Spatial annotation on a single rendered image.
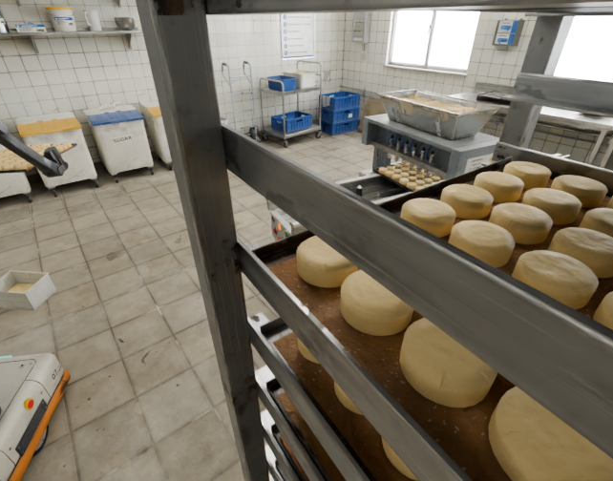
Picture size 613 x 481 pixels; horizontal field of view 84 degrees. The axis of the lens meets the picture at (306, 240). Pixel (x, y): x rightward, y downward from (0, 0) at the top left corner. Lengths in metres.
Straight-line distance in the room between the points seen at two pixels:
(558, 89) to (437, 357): 0.41
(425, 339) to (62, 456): 2.02
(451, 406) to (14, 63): 5.04
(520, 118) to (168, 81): 0.46
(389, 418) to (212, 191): 0.18
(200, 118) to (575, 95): 0.43
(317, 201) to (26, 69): 4.98
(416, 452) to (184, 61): 0.23
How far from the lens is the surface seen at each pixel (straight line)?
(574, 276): 0.31
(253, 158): 0.20
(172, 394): 2.10
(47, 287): 3.05
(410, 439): 0.18
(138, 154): 4.70
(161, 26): 0.22
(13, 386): 2.12
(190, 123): 0.23
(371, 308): 0.22
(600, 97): 0.53
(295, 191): 0.17
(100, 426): 2.14
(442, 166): 1.86
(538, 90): 0.55
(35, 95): 5.12
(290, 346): 0.34
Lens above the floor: 1.66
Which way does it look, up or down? 33 degrees down
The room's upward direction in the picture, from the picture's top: straight up
